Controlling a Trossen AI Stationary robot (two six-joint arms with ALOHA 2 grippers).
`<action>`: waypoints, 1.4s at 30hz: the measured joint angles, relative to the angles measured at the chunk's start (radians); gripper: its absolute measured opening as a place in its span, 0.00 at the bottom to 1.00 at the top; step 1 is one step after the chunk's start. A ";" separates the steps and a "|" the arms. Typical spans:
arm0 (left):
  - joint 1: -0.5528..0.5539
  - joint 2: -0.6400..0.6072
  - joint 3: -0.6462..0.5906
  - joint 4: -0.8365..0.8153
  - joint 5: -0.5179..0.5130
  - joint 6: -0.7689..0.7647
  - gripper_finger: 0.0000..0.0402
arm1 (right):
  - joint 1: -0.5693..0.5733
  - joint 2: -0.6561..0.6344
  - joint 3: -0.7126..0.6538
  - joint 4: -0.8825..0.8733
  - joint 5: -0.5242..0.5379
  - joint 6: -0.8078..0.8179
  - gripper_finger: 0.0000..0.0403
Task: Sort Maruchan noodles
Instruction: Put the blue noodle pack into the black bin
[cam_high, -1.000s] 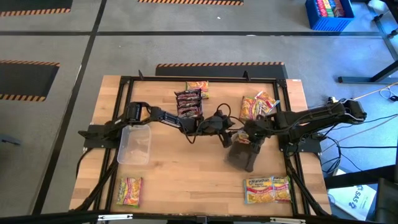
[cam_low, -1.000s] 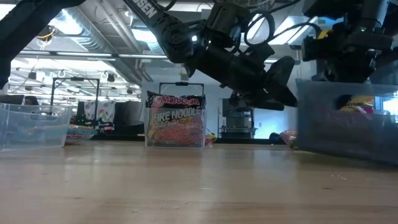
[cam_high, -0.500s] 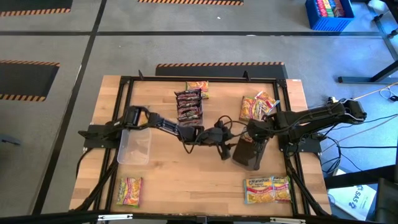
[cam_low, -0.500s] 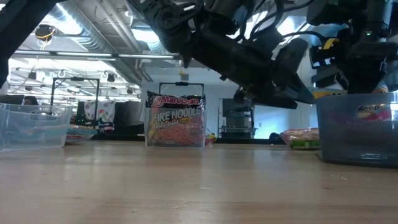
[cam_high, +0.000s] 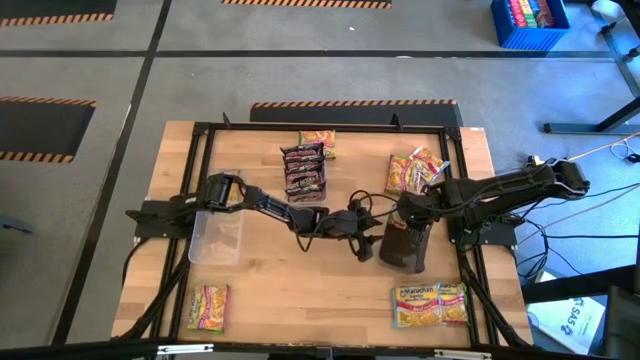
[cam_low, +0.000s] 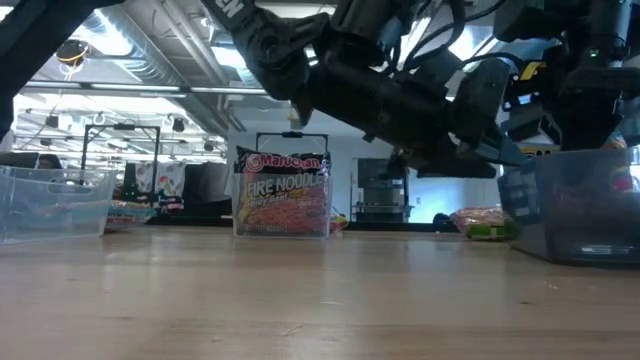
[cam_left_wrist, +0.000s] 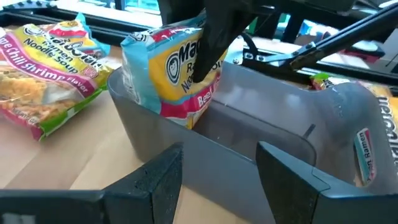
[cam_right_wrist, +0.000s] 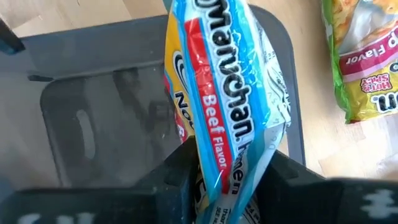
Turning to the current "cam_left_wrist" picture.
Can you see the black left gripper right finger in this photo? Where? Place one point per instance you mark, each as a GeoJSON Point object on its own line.
{"type": "Point", "coordinates": [286, 186]}

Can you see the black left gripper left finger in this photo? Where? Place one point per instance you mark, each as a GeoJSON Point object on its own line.
{"type": "Point", "coordinates": [161, 180]}

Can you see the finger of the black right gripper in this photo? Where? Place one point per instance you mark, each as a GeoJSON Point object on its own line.
{"type": "Point", "coordinates": [178, 9]}
{"type": "Point", "coordinates": [220, 31]}

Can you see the dark grey plastic bin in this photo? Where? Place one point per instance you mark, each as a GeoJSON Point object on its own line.
{"type": "Point", "coordinates": [174, 146]}

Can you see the Maruchan lime chili shrimp pack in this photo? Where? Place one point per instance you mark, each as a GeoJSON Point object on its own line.
{"type": "Point", "coordinates": [321, 81]}
{"type": "Point", "coordinates": [46, 77]}

